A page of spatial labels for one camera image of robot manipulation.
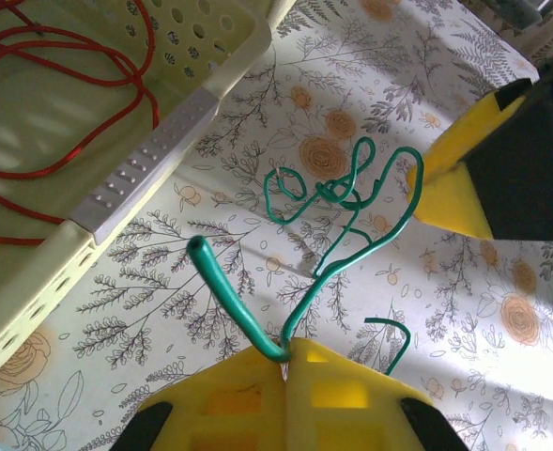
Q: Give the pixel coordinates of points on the pale yellow perforated plastic basket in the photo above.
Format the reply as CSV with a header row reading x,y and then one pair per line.
x,y
32,282

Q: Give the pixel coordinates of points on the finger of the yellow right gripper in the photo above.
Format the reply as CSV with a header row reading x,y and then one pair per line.
x,y
464,136
450,202

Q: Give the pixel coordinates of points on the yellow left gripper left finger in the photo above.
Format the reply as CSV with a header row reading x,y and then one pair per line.
x,y
238,413

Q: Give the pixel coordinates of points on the floral print tablecloth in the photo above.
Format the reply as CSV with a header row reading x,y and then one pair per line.
x,y
304,70

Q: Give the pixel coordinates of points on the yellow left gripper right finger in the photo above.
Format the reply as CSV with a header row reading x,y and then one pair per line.
x,y
342,413

